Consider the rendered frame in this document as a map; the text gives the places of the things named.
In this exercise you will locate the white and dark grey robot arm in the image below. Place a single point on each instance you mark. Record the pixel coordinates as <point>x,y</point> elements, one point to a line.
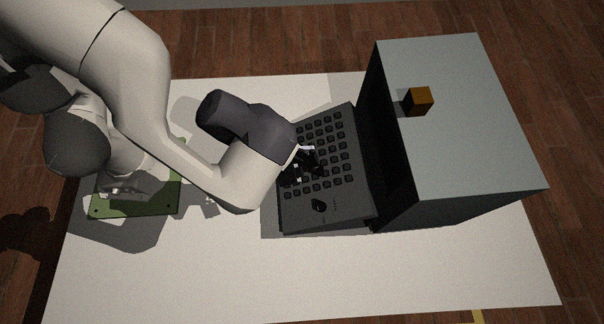
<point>95,53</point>

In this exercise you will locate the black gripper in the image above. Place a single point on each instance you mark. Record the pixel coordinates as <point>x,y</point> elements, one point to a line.
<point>308,161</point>

